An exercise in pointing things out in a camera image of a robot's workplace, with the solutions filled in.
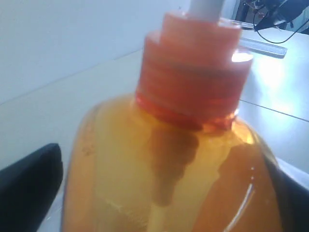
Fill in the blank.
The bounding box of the orange dish soap pump bottle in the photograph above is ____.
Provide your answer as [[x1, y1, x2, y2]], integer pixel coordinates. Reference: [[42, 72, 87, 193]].
[[61, 0, 293, 232]]

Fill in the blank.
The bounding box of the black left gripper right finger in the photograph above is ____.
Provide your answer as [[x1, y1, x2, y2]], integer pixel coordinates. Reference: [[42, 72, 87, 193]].
[[264, 157, 309, 232]]

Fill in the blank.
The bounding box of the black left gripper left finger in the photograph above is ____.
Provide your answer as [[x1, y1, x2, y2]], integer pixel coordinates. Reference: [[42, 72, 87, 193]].
[[0, 143, 63, 232]]

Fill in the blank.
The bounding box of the background desk clutter with cables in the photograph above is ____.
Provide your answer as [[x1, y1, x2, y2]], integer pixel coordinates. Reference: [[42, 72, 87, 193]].
[[235, 0, 309, 44]]

